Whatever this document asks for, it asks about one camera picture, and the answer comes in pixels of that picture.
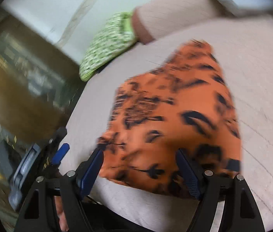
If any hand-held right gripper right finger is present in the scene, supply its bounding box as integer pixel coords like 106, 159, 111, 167
175, 148, 265, 232

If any beige quilted sofa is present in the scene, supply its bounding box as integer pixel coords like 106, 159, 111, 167
59, 17, 273, 232

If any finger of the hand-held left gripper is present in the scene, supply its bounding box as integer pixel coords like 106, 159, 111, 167
51, 143, 70, 167

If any orange floral printed cloth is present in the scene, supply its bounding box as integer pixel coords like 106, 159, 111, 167
97, 40, 243, 200

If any green patterned pillow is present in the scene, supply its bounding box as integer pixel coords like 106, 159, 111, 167
79, 12, 137, 82

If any beige sofa back cushion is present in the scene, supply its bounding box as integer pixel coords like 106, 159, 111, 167
131, 0, 238, 46

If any brown wooden cabinet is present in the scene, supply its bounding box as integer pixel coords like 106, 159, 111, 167
0, 11, 85, 145

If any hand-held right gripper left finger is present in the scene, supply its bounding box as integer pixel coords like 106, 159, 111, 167
17, 148, 104, 232

